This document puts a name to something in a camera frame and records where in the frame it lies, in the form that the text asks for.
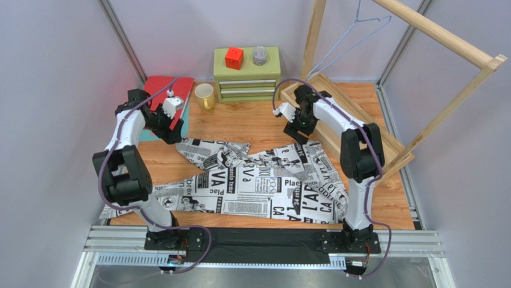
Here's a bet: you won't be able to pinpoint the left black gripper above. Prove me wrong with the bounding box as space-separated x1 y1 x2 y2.
145 103 184 145

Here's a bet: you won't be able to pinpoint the newspaper print trousers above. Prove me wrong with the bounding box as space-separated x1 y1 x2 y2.
98 133 350 225

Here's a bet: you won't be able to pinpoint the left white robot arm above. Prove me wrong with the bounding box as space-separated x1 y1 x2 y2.
92 88 185 250

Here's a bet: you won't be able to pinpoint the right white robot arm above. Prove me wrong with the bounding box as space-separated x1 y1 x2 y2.
273 84 384 252

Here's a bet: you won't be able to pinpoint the teal cutting board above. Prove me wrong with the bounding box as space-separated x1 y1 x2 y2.
139 91 191 142

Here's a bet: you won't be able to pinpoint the red board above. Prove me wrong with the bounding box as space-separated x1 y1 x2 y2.
142 76 195 118

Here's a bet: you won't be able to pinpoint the yellow mug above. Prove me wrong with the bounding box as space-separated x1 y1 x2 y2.
194 83 215 110

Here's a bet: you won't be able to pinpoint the green drawer cabinet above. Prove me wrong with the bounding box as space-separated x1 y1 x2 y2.
213 46 281 103

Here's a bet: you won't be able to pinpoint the clear glass jar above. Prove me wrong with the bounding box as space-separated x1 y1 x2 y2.
252 46 267 66

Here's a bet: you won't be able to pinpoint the red cube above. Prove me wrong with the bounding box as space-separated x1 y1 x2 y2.
224 47 245 70

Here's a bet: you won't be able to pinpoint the wooden clothes rack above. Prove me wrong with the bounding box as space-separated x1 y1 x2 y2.
302 1 508 186

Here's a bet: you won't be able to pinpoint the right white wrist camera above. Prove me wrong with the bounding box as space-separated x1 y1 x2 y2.
273 102 296 123

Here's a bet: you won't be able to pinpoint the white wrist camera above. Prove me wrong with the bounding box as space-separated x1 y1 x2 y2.
273 102 296 123
162 89 185 119

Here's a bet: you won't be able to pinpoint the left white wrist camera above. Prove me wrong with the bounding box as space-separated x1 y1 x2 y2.
162 89 185 119

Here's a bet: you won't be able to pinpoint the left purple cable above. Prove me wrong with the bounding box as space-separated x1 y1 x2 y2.
97 76 215 275

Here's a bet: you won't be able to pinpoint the purple cable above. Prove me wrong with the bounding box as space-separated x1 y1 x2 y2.
272 79 393 279
97 76 215 275

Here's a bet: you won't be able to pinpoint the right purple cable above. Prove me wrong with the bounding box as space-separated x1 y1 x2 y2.
272 79 393 279

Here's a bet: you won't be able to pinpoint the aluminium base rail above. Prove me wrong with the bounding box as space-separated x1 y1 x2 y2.
83 226 455 287

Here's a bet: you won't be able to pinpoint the blue wire hanger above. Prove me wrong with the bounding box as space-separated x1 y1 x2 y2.
305 1 393 80

